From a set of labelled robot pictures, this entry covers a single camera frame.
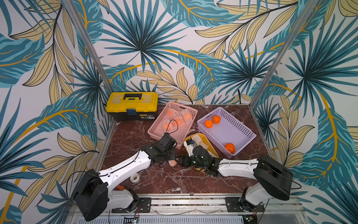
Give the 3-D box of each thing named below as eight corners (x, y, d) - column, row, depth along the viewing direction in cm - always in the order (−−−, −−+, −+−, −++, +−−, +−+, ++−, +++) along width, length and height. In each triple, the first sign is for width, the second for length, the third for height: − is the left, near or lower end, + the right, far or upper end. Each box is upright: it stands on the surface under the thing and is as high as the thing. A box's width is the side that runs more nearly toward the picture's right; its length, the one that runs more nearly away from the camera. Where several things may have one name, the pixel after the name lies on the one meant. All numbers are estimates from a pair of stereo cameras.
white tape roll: (130, 183, 82) (129, 182, 80) (132, 174, 86) (131, 172, 83) (139, 183, 82) (138, 182, 80) (140, 174, 86) (139, 172, 83)
